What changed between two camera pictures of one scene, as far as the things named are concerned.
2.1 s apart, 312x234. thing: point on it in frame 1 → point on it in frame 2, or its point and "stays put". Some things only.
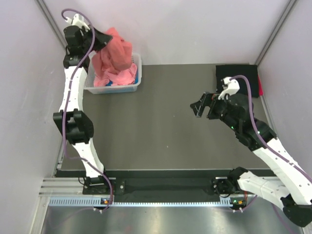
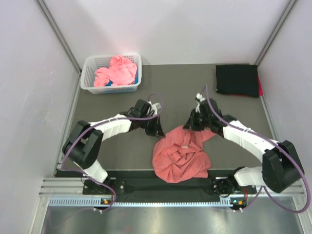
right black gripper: x=207 y=99 → x=191 y=124
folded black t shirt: x=228 y=70 stays put
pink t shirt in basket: x=126 y=76 stays put
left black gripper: x=102 y=39 → x=156 y=129
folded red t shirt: x=261 y=90 stays put
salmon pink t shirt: x=116 y=55 → x=177 y=155
